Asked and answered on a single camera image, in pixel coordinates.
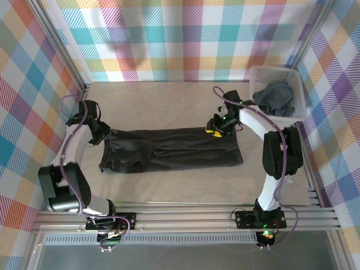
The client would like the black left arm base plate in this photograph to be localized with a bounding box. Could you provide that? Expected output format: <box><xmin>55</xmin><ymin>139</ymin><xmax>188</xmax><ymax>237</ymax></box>
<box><xmin>85</xmin><ymin>212</ymin><xmax>138</xmax><ymax>232</ymax></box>

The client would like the black t-shirt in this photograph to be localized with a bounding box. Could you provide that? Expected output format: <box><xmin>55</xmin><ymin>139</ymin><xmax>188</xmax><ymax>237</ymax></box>
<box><xmin>98</xmin><ymin>127</ymin><xmax>244</xmax><ymax>174</ymax></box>

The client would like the aluminium rail frame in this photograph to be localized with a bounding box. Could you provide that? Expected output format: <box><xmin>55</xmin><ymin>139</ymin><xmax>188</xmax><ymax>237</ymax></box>
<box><xmin>32</xmin><ymin>201</ymin><xmax>341</xmax><ymax>235</ymax></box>

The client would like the slotted grey cable duct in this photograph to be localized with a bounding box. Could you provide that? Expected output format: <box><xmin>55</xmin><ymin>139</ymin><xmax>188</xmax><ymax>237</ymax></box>
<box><xmin>44</xmin><ymin>235</ymin><xmax>259</xmax><ymax>245</ymax></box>

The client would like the white plastic basket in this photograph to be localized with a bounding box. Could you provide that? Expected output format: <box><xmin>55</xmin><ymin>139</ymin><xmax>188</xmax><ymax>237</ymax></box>
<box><xmin>249</xmin><ymin>65</ymin><xmax>308</xmax><ymax>127</ymax></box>

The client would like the aluminium side rail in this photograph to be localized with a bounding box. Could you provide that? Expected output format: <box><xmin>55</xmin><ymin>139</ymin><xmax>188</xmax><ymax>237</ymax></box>
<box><xmin>291</xmin><ymin>123</ymin><xmax>323</xmax><ymax>205</ymax></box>
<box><xmin>48</xmin><ymin>85</ymin><xmax>91</xmax><ymax>212</ymax></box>

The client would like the aluminium corner post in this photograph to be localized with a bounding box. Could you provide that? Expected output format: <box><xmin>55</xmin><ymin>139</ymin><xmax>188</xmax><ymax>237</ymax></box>
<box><xmin>288</xmin><ymin>0</ymin><xmax>338</xmax><ymax>71</ymax></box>
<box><xmin>27</xmin><ymin>0</ymin><xmax>92</xmax><ymax>95</ymax></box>

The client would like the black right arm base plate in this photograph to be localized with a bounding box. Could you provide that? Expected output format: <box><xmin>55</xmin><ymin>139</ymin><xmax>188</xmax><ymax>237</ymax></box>
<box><xmin>235</xmin><ymin>209</ymin><xmax>287</xmax><ymax>230</ymax></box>

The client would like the small LED circuit board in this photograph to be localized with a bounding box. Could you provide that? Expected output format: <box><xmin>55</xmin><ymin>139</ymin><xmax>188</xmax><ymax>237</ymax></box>
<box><xmin>256</xmin><ymin>229</ymin><xmax>278</xmax><ymax>250</ymax></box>
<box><xmin>97</xmin><ymin>229</ymin><xmax>126</xmax><ymax>253</ymax></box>

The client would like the grey t-shirt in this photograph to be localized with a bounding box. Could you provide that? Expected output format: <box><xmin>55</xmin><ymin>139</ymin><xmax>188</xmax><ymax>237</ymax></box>
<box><xmin>252</xmin><ymin>80</ymin><xmax>295</xmax><ymax>118</ymax></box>

